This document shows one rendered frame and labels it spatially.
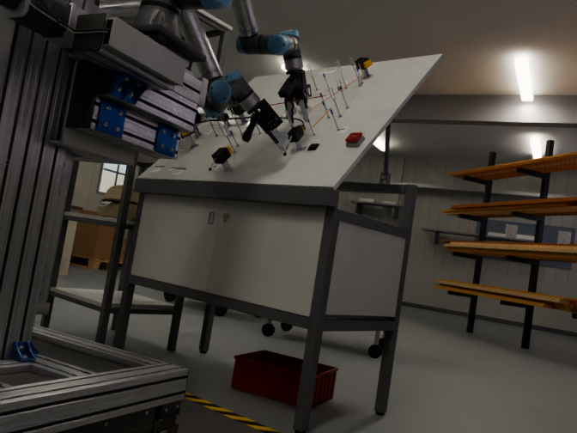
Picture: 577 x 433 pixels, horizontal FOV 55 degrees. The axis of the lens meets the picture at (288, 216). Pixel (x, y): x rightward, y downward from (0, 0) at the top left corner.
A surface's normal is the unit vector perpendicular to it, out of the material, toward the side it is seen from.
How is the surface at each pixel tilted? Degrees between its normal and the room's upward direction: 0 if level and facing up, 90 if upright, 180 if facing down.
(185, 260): 90
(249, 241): 90
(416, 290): 90
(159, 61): 90
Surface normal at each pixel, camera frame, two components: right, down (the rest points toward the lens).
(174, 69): 0.89, 0.11
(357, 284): 0.77, 0.07
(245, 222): -0.62, -0.15
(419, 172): -0.44, -0.14
